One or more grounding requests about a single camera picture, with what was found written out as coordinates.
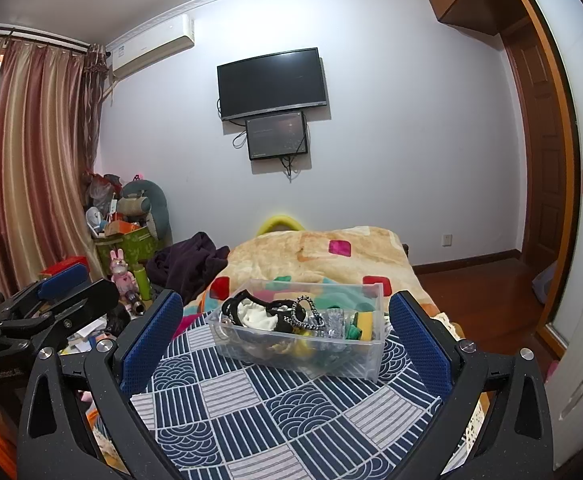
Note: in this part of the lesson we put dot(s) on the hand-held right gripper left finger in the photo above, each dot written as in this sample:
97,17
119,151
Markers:
154,340

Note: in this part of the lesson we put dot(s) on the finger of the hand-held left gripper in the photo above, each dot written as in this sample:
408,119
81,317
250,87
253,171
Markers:
66,280
81,307

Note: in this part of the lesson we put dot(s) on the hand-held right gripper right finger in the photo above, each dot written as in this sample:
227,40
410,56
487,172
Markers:
419,340

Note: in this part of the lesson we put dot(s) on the yellow sponge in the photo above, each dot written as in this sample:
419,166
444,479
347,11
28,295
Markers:
365,324

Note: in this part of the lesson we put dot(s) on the clear plastic storage box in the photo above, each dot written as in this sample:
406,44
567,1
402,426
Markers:
361,360

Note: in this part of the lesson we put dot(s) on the green knitted cloth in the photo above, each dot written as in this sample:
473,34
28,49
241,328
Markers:
352,331

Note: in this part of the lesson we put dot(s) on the grey patterned sock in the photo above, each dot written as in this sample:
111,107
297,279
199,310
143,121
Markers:
331,324

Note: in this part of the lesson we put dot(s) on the white and black garment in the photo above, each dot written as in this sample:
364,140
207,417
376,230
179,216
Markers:
254,315

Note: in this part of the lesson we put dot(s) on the red box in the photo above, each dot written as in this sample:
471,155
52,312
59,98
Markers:
61,266

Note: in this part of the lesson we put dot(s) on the pile of papers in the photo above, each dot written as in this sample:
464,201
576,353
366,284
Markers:
89,332

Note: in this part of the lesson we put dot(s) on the pink rabbit toy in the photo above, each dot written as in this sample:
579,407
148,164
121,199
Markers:
121,275

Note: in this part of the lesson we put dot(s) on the green bottle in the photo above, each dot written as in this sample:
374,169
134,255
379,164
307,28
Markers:
142,285

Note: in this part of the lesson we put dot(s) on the small white fan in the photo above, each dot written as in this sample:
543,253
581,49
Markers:
95,221

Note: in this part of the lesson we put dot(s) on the green storage box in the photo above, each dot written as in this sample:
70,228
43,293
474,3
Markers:
131,247

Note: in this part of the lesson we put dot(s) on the dark purple garment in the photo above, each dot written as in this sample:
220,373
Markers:
186,265

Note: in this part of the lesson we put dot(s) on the grey plush toy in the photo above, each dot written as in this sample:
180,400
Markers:
144,205

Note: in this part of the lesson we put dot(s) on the striped brown curtain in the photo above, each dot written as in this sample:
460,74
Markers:
31,160

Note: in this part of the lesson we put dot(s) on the blue white patterned bedsheet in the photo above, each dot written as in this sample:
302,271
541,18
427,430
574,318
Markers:
281,420

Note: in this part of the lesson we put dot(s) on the beige patchwork blanket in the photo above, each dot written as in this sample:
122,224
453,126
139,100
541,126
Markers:
291,255

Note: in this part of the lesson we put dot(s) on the brown wooden door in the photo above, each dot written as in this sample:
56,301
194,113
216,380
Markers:
531,160

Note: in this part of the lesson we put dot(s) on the curtain rod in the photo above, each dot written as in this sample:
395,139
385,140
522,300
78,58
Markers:
36,35

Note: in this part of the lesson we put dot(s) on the white air conditioner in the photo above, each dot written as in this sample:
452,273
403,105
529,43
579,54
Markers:
151,47

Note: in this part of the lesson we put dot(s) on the white wall socket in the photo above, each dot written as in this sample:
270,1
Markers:
447,240

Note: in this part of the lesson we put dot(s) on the small black wall monitor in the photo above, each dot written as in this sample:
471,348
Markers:
276,135

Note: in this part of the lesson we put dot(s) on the black wall television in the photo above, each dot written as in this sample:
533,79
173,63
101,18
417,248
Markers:
271,85

